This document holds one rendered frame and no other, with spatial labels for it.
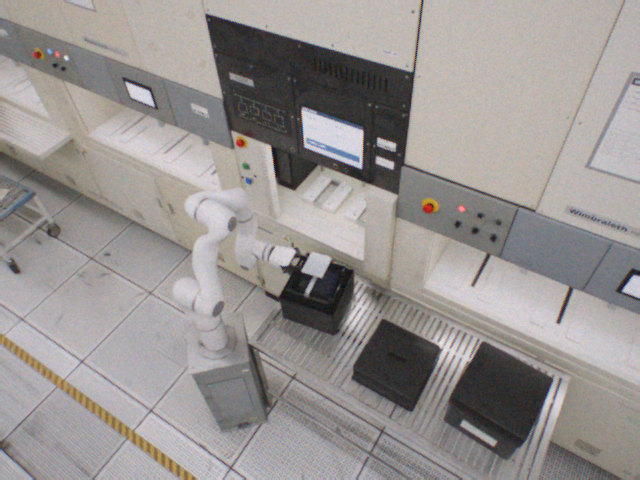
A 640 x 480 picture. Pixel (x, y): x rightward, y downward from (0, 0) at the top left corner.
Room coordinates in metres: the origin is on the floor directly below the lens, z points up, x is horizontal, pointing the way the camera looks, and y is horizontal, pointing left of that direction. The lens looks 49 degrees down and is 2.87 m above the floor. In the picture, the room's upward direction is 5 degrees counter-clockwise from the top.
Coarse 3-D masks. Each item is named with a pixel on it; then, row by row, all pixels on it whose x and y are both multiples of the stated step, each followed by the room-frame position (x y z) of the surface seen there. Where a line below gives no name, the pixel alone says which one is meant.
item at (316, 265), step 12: (312, 252) 1.43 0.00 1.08; (300, 264) 1.44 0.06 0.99; (312, 264) 1.36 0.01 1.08; (324, 264) 1.36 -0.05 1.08; (336, 264) 1.43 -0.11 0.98; (300, 276) 1.43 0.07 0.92; (288, 288) 1.31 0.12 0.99; (300, 300) 1.29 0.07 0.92; (312, 300) 1.26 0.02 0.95; (324, 300) 1.23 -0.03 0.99; (324, 312) 1.23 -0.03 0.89
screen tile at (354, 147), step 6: (336, 126) 1.61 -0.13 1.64; (342, 126) 1.59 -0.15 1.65; (336, 132) 1.61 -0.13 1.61; (342, 132) 1.59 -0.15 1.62; (348, 132) 1.57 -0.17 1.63; (336, 138) 1.61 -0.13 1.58; (354, 138) 1.56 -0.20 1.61; (336, 144) 1.61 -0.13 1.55; (342, 144) 1.59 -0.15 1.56; (348, 144) 1.57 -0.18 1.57; (354, 144) 1.56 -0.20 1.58; (348, 150) 1.57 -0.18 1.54; (354, 150) 1.56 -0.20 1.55
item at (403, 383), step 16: (384, 320) 1.18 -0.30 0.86; (384, 336) 1.10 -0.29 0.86; (400, 336) 1.10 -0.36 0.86; (416, 336) 1.09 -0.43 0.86; (368, 352) 1.03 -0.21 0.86; (384, 352) 1.02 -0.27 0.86; (400, 352) 1.02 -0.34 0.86; (416, 352) 1.01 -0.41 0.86; (432, 352) 1.01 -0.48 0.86; (368, 368) 0.96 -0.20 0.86; (384, 368) 0.95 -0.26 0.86; (400, 368) 0.95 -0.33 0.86; (416, 368) 0.94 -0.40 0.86; (432, 368) 0.97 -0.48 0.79; (368, 384) 0.92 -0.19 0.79; (384, 384) 0.88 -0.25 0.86; (400, 384) 0.88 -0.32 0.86; (416, 384) 0.87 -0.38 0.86; (400, 400) 0.83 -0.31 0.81; (416, 400) 0.83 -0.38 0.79
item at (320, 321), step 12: (348, 276) 1.44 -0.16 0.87; (348, 288) 1.34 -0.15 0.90; (288, 300) 1.37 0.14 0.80; (336, 300) 1.37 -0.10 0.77; (348, 300) 1.35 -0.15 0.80; (288, 312) 1.28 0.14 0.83; (300, 312) 1.25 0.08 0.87; (312, 312) 1.22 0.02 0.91; (336, 312) 1.21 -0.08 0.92; (312, 324) 1.23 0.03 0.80; (324, 324) 1.20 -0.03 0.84; (336, 324) 1.20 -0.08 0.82
